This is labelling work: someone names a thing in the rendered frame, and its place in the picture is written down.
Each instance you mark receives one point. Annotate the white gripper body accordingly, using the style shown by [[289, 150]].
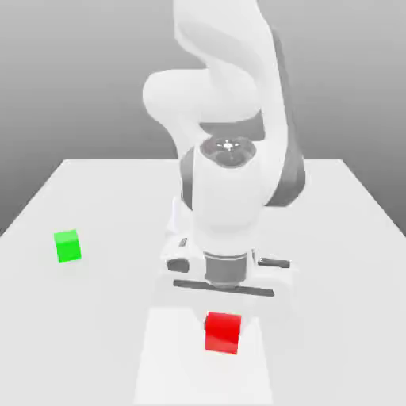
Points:
[[222, 289]]

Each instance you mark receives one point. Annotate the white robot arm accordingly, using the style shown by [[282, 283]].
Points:
[[228, 196]]

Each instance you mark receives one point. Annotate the small red cube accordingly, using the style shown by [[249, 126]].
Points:
[[222, 333]]

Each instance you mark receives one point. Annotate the small green cube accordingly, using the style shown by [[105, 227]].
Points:
[[68, 246]]

